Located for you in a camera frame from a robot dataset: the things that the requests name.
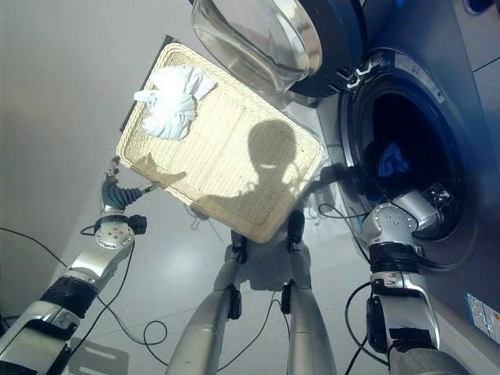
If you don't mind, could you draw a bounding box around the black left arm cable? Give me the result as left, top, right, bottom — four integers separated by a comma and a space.
80, 224, 235, 366

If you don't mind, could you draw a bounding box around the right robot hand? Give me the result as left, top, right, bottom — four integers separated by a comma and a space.
426, 182, 452, 205

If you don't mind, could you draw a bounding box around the colourful washer sticker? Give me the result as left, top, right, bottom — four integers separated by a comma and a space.
463, 290, 500, 338

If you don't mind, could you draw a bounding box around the round glass washer door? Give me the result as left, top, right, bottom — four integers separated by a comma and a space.
190, 0, 369, 98

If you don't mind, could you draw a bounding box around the white crumpled garment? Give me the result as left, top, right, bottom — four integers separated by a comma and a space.
133, 65, 217, 141

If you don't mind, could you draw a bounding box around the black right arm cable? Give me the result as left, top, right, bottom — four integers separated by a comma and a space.
342, 280, 391, 375

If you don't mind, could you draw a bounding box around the black garment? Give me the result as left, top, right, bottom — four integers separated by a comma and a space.
310, 140, 395, 204

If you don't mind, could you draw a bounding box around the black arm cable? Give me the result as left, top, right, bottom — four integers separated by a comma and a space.
342, 280, 391, 375
80, 224, 235, 366

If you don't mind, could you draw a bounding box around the black board under tray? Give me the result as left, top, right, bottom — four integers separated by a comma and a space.
118, 34, 177, 134

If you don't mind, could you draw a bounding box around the cream wicker tray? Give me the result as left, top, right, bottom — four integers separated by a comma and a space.
116, 41, 325, 243

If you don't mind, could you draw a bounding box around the thin black floor cable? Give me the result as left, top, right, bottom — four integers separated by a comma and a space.
0, 227, 70, 269

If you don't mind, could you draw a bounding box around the silver right robot leg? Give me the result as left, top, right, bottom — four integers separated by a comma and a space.
280, 209, 338, 375

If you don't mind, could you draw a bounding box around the blue garment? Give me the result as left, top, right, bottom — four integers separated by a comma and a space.
377, 141, 409, 175

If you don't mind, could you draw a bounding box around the silver robot leg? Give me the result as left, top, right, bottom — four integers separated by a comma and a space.
280, 209, 338, 375
164, 229, 251, 375

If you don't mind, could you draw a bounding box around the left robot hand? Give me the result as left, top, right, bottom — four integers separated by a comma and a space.
101, 155, 160, 215

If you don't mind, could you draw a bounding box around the silver left robot leg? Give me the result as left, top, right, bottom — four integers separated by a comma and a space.
164, 229, 251, 375

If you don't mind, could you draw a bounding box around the white printed washer label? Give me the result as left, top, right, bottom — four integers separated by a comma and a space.
393, 52, 447, 105

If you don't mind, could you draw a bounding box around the grey front-load washing machine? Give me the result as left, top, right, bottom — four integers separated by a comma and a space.
312, 0, 500, 375

